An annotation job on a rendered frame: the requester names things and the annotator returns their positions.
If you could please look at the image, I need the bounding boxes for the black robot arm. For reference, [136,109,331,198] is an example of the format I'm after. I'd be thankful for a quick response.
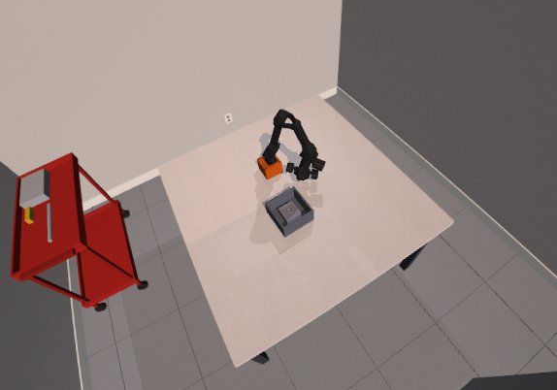
[262,109,326,180]

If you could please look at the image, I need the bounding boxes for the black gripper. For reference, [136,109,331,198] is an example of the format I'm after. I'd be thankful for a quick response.
[286,162,318,179]

